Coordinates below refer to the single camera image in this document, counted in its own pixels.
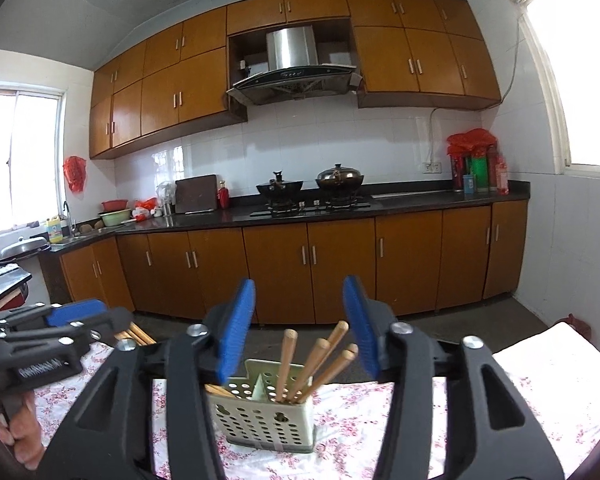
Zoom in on dark wooden chopstick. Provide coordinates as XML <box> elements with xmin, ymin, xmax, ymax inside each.
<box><xmin>310</xmin><ymin>321</ymin><xmax>349</xmax><ymax>378</ymax></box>

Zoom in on brown lower kitchen cabinets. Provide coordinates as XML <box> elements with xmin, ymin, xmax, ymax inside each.
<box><xmin>40</xmin><ymin>198</ymin><xmax>528</xmax><ymax>326</ymax></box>

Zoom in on brown kitchen cabinets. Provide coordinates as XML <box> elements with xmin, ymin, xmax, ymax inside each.
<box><xmin>40</xmin><ymin>198</ymin><xmax>528</xmax><ymax>326</ymax></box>
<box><xmin>88</xmin><ymin>0</ymin><xmax>501</xmax><ymax>159</ymax></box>

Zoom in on brown upper kitchen cabinets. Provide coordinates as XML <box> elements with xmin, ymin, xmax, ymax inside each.
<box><xmin>88</xmin><ymin>0</ymin><xmax>501</xmax><ymax>159</ymax></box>

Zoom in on left human hand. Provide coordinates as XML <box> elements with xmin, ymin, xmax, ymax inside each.
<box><xmin>0</xmin><ymin>392</ymin><xmax>45</xmax><ymax>470</ymax></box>

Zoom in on steel pan lid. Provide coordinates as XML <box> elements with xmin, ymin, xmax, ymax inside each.
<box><xmin>0</xmin><ymin>236</ymin><xmax>50</xmax><ymax>264</ymax></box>

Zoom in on yellow detergent bottle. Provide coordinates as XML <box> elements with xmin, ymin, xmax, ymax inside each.
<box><xmin>46</xmin><ymin>217</ymin><xmax>64</xmax><ymax>244</ymax></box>

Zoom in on green perforated utensil holder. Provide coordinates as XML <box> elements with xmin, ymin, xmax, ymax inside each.
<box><xmin>208</xmin><ymin>359</ymin><xmax>317</xmax><ymax>453</ymax></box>

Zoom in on green basin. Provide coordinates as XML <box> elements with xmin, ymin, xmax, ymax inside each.
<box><xmin>99</xmin><ymin>209</ymin><xmax>132</xmax><ymax>228</ymax></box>

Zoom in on red basin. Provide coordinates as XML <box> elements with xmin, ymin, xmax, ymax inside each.
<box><xmin>102</xmin><ymin>200</ymin><xmax>128</xmax><ymax>212</ymax></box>

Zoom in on red bottle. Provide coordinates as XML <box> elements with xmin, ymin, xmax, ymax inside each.
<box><xmin>218</xmin><ymin>180</ymin><xmax>230</xmax><ymax>210</ymax></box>

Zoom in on dark cutting board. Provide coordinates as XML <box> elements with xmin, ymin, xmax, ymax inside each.
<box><xmin>175</xmin><ymin>174</ymin><xmax>218</xmax><ymax>214</ymax></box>

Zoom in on black wok left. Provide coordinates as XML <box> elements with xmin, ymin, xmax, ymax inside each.
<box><xmin>257</xmin><ymin>171</ymin><xmax>303</xmax><ymax>209</ymax></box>

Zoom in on black lidded pot right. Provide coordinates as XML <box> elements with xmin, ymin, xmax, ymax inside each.
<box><xmin>315</xmin><ymin>162</ymin><xmax>364</xmax><ymax>202</ymax></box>

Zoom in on red bagged bottles group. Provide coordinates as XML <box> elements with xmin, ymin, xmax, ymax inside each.
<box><xmin>446</xmin><ymin>128</ymin><xmax>509</xmax><ymax>195</ymax></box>

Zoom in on floral white tablecloth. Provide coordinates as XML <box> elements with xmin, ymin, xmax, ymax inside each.
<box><xmin>35</xmin><ymin>323</ymin><xmax>600</xmax><ymax>479</ymax></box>

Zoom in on steel range hood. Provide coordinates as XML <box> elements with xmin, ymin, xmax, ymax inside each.
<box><xmin>227</xmin><ymin>18</ymin><xmax>362</xmax><ymax>106</ymax></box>

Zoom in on red bag on wall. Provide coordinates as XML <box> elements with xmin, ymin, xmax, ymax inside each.
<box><xmin>62</xmin><ymin>155</ymin><xmax>86</xmax><ymax>194</ymax></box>

